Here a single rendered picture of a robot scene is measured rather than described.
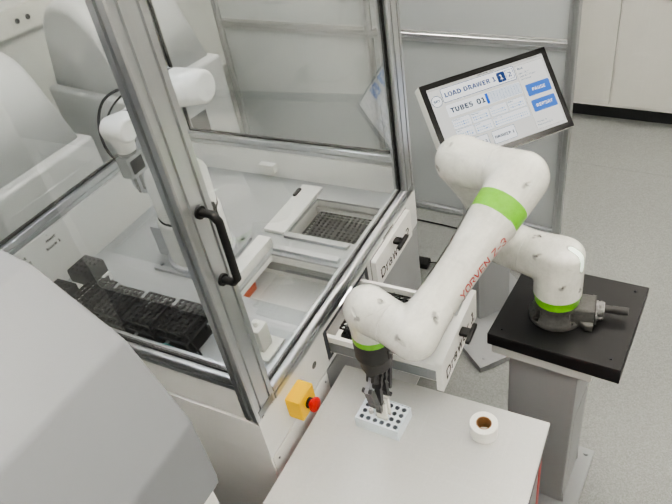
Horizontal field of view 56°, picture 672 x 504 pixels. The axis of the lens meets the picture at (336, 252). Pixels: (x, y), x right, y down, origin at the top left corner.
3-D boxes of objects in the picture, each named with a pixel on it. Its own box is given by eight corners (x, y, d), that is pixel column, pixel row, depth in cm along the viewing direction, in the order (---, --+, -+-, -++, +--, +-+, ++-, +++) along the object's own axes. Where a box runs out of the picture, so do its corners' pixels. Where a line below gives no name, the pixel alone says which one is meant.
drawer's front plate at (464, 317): (476, 317, 182) (476, 289, 175) (443, 392, 163) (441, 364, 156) (470, 315, 183) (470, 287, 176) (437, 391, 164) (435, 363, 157)
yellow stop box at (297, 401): (319, 401, 164) (314, 383, 160) (306, 422, 159) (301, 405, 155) (302, 395, 166) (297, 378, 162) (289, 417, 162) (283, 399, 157)
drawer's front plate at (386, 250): (412, 234, 217) (410, 208, 210) (379, 289, 197) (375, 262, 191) (407, 234, 217) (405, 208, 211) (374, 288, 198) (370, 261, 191)
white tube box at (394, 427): (412, 416, 166) (411, 407, 163) (399, 441, 160) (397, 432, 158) (370, 401, 171) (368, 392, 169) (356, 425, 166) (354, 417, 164)
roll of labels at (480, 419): (497, 421, 161) (497, 411, 158) (498, 444, 155) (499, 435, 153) (469, 420, 162) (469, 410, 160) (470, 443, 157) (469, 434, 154)
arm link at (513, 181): (515, 166, 150) (503, 132, 141) (565, 180, 141) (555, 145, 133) (474, 225, 146) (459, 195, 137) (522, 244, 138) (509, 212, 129)
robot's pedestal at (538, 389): (594, 453, 232) (621, 304, 185) (571, 523, 214) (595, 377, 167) (514, 424, 247) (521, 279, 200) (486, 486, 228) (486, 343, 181)
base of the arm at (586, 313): (627, 305, 179) (629, 289, 176) (626, 341, 168) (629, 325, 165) (532, 294, 189) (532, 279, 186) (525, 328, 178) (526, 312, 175)
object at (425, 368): (468, 316, 181) (468, 300, 177) (438, 382, 164) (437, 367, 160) (344, 288, 198) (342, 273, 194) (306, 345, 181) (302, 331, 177)
